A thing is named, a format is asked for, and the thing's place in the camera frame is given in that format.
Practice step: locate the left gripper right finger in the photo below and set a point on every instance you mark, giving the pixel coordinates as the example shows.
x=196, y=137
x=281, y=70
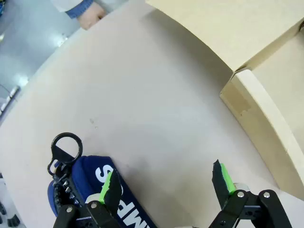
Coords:
x=222, y=185

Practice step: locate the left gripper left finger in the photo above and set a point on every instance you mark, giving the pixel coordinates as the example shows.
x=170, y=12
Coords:
x=111, y=192

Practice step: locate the brown cardboard box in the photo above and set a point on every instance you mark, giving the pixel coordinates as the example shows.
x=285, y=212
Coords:
x=237, y=28

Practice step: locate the person's right forearm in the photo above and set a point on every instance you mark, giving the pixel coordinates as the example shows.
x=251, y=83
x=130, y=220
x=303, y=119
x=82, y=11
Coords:
x=79, y=7

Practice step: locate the person's right hand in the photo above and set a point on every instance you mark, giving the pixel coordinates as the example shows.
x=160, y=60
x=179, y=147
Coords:
x=91, y=16

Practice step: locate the navy blue pencil case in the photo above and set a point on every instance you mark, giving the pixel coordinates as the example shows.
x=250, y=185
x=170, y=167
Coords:
x=90, y=173

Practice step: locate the white stand with black feet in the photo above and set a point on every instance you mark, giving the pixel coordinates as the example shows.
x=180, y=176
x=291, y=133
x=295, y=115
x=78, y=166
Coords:
x=7, y=206

